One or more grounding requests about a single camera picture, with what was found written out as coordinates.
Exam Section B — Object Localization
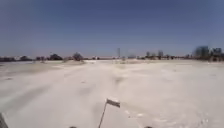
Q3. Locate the tall tower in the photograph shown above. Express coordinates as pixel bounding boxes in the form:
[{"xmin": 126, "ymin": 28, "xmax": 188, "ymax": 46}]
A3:
[{"xmin": 116, "ymin": 47, "xmax": 121, "ymax": 60}]

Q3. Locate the pale sandy ground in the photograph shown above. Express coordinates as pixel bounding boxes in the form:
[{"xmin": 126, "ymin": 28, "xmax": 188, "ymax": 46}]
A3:
[{"xmin": 0, "ymin": 59, "xmax": 224, "ymax": 128}]

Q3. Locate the row of trees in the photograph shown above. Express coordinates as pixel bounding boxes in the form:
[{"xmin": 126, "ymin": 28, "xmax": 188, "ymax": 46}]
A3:
[{"xmin": 0, "ymin": 51, "xmax": 101, "ymax": 63}]

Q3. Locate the building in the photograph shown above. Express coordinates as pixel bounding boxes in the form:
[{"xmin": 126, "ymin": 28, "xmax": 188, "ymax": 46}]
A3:
[{"xmin": 193, "ymin": 45, "xmax": 210, "ymax": 61}]

